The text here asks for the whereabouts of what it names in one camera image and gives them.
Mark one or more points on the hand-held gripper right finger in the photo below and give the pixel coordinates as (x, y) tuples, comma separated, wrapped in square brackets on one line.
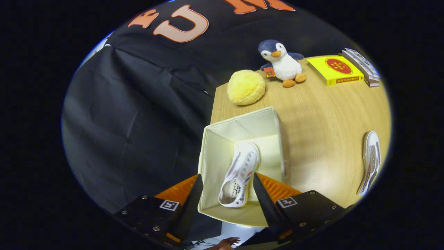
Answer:
[(267, 208)]

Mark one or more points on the yellow book with red circle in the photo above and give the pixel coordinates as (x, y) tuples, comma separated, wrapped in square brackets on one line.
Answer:
[(334, 67)]

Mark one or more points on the white canvas shoe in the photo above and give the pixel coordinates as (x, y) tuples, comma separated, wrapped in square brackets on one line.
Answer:
[(372, 156), (242, 163)]

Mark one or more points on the yellow round plush cushion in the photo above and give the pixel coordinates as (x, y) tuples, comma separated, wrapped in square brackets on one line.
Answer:
[(246, 86)]

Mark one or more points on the white illustrated cover book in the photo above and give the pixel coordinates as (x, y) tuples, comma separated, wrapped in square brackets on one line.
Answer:
[(362, 59)]

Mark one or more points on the cream fabric storage box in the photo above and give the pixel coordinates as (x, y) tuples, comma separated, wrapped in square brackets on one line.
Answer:
[(222, 149)]

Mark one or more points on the black backdrop cloth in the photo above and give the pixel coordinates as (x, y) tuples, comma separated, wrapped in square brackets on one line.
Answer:
[(138, 114)]

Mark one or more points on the thin white book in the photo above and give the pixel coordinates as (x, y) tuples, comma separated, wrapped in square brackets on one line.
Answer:
[(360, 67)]

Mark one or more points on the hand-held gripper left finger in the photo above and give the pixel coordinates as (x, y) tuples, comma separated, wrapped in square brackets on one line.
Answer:
[(192, 211)]

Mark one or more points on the brown covered book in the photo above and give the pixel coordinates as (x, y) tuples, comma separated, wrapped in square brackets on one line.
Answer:
[(372, 83)]

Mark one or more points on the blue white penguin plush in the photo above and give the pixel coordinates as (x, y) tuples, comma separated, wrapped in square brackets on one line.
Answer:
[(284, 66)]

